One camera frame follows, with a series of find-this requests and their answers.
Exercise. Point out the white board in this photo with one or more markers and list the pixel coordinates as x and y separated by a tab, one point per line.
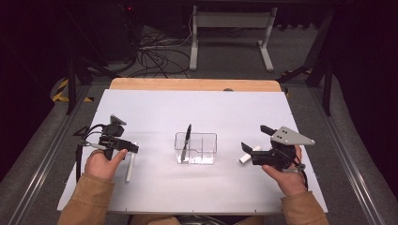
194	187

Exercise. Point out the yellow black hazard tape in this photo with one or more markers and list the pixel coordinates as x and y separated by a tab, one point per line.
61	93

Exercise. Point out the black pen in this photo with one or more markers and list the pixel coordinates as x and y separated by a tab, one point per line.
187	137

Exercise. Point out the aluminium rail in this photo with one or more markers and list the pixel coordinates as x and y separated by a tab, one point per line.
47	162
347	156

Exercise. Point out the clear plastic organizer box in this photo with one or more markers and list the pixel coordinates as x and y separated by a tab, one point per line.
202	150

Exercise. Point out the long white pen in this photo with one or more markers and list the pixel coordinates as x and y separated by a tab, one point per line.
130	168

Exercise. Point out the black metal stand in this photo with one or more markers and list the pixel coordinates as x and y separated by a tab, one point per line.
327	78
71	84

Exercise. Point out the person's left hand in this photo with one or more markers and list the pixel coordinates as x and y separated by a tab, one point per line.
100	167

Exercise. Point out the person's right hand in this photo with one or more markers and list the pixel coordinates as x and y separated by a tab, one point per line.
291	181

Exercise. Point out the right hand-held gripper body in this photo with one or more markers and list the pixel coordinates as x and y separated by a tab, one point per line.
291	137

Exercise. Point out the wooden table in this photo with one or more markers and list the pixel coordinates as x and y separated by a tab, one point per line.
194	84

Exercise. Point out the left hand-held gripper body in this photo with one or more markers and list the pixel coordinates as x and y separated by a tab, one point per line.
112	131

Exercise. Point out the white metal stand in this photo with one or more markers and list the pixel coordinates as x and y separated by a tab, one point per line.
231	20

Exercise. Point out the black triangular bracket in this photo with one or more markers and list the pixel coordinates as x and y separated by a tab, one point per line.
80	132

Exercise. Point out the black equipment box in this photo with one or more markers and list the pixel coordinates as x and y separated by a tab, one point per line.
120	31

